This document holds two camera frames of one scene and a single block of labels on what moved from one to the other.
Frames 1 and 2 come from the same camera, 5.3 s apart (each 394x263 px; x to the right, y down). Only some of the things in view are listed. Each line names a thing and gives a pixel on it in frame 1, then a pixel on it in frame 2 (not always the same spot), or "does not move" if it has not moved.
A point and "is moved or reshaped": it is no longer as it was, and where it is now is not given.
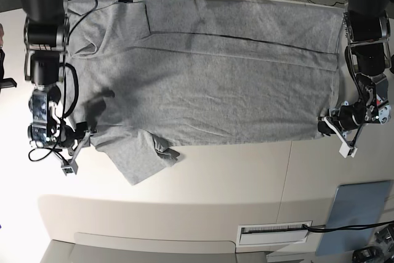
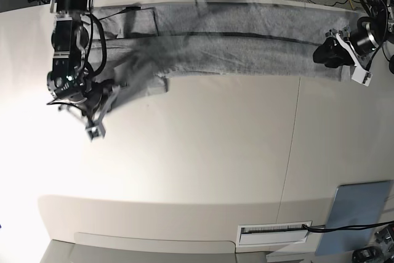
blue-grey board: [355, 205] does not move
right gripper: [349, 119] to [332, 55]
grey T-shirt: [199, 69] is moved or reshaped
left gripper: [73, 140] to [97, 129]
